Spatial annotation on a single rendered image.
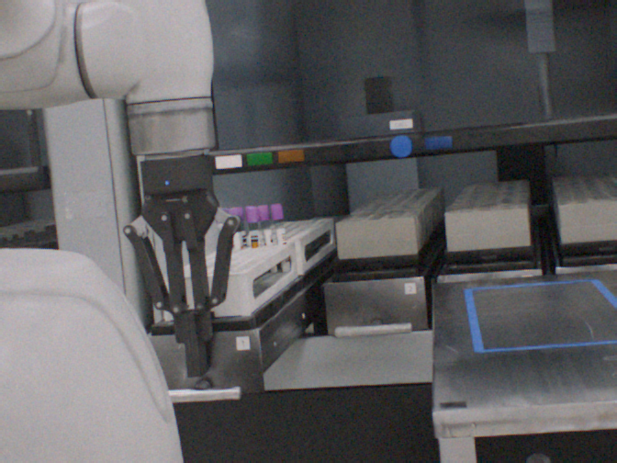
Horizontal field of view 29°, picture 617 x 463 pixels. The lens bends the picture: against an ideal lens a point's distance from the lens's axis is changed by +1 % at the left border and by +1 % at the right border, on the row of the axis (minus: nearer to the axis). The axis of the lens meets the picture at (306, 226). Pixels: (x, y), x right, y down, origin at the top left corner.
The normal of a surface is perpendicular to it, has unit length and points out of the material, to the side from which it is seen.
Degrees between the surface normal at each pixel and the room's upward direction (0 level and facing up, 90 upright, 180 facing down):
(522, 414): 90
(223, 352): 90
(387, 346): 90
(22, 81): 137
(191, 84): 101
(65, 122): 90
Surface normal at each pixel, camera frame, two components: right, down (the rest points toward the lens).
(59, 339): 0.55, -0.35
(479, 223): -0.19, 0.11
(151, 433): 0.89, -0.15
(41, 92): 0.07, 0.83
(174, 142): 0.21, 0.07
